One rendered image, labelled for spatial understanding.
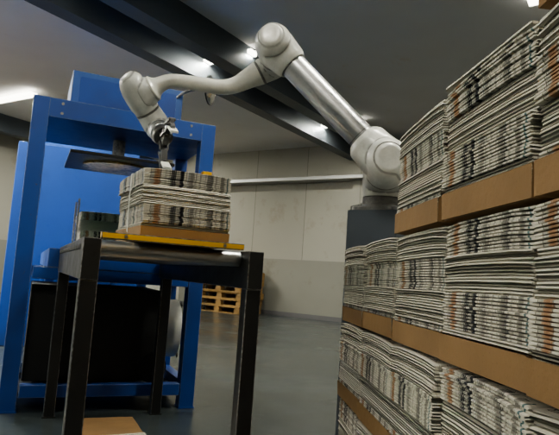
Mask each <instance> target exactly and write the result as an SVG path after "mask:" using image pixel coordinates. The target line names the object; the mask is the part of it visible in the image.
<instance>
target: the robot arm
mask: <svg viewBox="0 0 559 435"><path fill-rule="evenodd" d="M254 45H255V50H256V53H257V55H258V57H259V59H257V60H255V61H254V62H252V63H251V64H250V65H249V66H247V67H246V68H245V69H243V70H242V71H241V72H239V73H238V74H237V75H236V76H234V77H232V78H230V79H210V78H203V77H197V76H191V75H184V74H166V75H162V76H159V77H156V78H150V77H148V76H147V77H142V76H141V75H140V74H139V73H138V72H135V71H133V72H132V71H129V72H127V73H125V74H124V75H123V76H122V77H121V78H120V82H119V84H120V90H121V93H122V96H123V98H124V100H125V102H126V103H127V105H128V107H129V108H130V109H131V111H132V112H133V113H134V114H135V116H136V117H137V119H138V120H139V122H140V124H141V126H142V127H143V129H144V131H145V132H146V133H147V135H148V136H149V137H150V138H151V139H152V141H153V142H154V143H156V144H158V145H159V146H160V152H158V156H159V167H160V168H161V169H172V167H171V166H170V164H169V162H167V152H168V149H169V144H170V143H171V142H172V140H173V133H176V134H178V133H179V132H178V130H177V129H176V128H175V123H174V122H175V121H176V118H174V117H169V118H167V116H166V115H165V113H164V112H163V110H162V109H161V108H160V106H159V105H158V101H159V100H160V97H161V95H162V93H163V92H164V91H166V90H168V89H170V88H182V89H187V90H192V91H201V92H207V93H211V94H217V95H230V94H236V93H238V92H242V91H246V90H248V89H251V88H254V87H256V86H260V85H264V84H266V83H269V82H271V81H274V80H276V79H278V78H280V77H286V78H287V79H288V80H289V82H290V83H291V84H292V85H293V86H294V87H295V88H296V89H297V90H298V91H299V92H300V93H301V94H302V95H303V96H304V97H305V99H306V100H307V101H308V102H309V103H310V104H311V105H312V106H313V107H314V108H315V109H316V110H317V111H318V112H319V113H320V114H321V115H322V117H323V118H324V119H325V120H326V121H327V122H328V123H329V124H330V125H331V126H332V127H333V128H334V129H335V130H336V131H337V132H338V134H339V135H340V136H341V137H342V138H343V139H344V140H345V141H346V142H347V143H348V144H349V145H350V146H351V148H350V155H351V158H352V159H353V160H354V161H355V163H356V164H357V165H358V167H359V168H360V169H361V171H362V172H363V179H362V190H363V199H362V203H360V204H358V205H351V206H350V210H398V207H399V206H398V203H399V202H398V196H399V183H400V181H401V178H400V175H401V174H399V173H401V172H400V168H402V167H401V166H400V165H401V164H400V161H401V160H400V159H399V156H400V150H401V146H400V143H401V141H399V140H397V139H396V138H394V137H393V136H391V135H390V134H389V133H388V132H386V131H385V130H384V129H382V128H381V127H375V126H373V127H371V126H370V125H369V124H368V123H367V122H366V121H365V120H364V119H363V118H362V117H361V116H360V115H359V114H358V113H357V112H356V111H355V109H354V108H353V107H352V106H351V105H350V104H349V103H348V102H347V101H346V100H345V99H344V98H343V97H342V96H341V95H340V94H339V93H338V92H337V91H336V90H335V89H334V88H333V87H332V86H331V85H330V83H329V82H328V81H327V80H326V79H325V78H324V77H323V76H322V75H321V74H320V73H319V72H318V71H317V70H316V69H315V68H314V67H313V66H312V65H311V64H310V63H309V62H308V61H307V60H306V58H305V56H304V51H303V50H302V48H301V47H300V46H299V44H298V43H297V42H296V41H295V39H294V38H293V36H292V35H291V34H290V33H289V31H288V29H287V28H286V27H284V26H283V25H281V24H279V23H277V22H270V23H267V24H266V25H265V26H263V27H262V28H261V29H260V31H258V33H257V35H256V37H255V42H254Z"/></svg>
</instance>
